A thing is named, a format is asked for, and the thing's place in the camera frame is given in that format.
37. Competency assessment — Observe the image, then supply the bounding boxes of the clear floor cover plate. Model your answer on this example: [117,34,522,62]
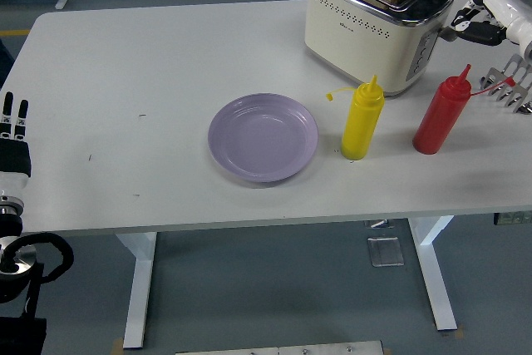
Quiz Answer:
[367,236,405,268]

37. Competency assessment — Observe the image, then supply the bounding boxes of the metal toast rack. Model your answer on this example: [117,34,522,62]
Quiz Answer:
[480,53,532,116]

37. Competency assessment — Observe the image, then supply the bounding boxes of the cream and chrome toaster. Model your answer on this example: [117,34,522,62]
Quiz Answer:
[303,0,461,97]

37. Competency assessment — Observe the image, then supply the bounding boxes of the grey metal base plate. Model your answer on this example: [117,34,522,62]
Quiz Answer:
[175,340,384,355]

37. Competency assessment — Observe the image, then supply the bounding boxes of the dark blue object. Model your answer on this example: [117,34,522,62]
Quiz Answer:
[0,37,14,90]

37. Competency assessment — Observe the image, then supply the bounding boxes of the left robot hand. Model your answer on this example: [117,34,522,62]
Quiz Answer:
[0,91,33,198]

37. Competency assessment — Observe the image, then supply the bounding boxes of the yellow squeeze bottle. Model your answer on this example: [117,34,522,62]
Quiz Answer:
[325,74,386,161]

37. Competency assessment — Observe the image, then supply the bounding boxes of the table control box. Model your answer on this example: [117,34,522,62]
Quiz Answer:
[493,211,532,226]

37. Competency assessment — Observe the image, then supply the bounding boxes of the purple plate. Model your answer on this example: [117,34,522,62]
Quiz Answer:
[207,93,320,184]

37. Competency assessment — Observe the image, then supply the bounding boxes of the white table leg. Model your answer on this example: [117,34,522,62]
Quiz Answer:
[406,215,458,332]
[115,231,158,350]

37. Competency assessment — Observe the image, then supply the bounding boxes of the red squeeze bottle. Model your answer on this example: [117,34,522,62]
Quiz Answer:
[411,63,517,155]

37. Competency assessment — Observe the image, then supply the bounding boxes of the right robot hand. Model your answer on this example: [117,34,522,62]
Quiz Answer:
[451,0,532,53]

